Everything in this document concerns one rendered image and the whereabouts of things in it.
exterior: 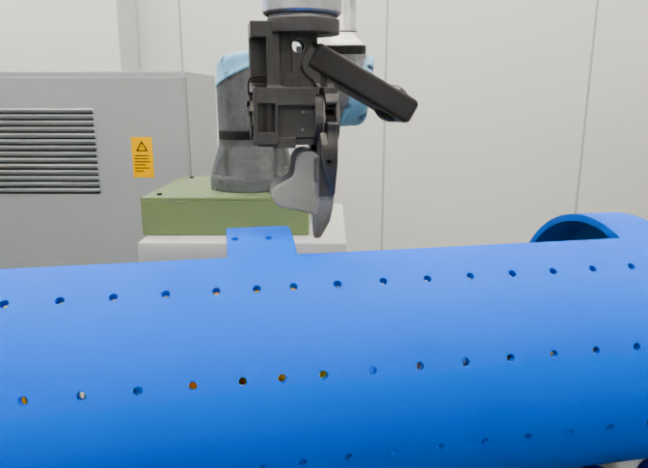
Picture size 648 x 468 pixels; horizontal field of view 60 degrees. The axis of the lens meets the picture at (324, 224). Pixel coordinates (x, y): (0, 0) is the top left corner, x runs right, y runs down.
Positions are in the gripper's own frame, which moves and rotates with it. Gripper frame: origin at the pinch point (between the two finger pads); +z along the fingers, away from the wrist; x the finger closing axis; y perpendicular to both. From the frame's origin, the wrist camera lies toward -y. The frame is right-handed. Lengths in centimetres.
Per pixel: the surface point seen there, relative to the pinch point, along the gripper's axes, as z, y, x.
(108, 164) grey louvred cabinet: 12, 51, -157
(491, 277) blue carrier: 3.6, -14.4, 9.0
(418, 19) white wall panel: -53, -99, -257
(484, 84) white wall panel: -18, -138, -250
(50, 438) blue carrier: 12.8, 24.1, 14.0
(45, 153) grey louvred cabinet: 8, 72, -160
